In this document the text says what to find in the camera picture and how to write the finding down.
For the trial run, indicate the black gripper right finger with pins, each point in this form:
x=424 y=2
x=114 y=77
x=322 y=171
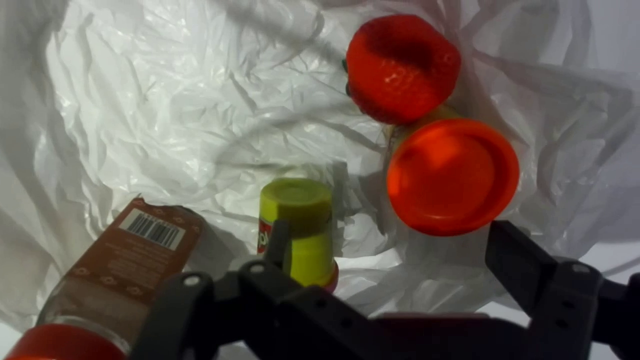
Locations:
x=573 y=313

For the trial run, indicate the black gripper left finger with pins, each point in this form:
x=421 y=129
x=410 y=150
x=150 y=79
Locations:
x=267 y=313

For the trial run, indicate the white plastic bag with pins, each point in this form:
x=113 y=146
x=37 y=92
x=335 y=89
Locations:
x=166 y=100

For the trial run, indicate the yellow-green dough tub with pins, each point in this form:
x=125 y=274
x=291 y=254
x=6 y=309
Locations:
x=302 y=221

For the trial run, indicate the spice jar with red lid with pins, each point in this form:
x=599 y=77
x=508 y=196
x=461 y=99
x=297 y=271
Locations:
x=127 y=261

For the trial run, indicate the orange dough tub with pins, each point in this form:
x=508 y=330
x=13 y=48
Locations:
x=452 y=176

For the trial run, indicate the red dough tub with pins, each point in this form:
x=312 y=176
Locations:
x=403 y=67

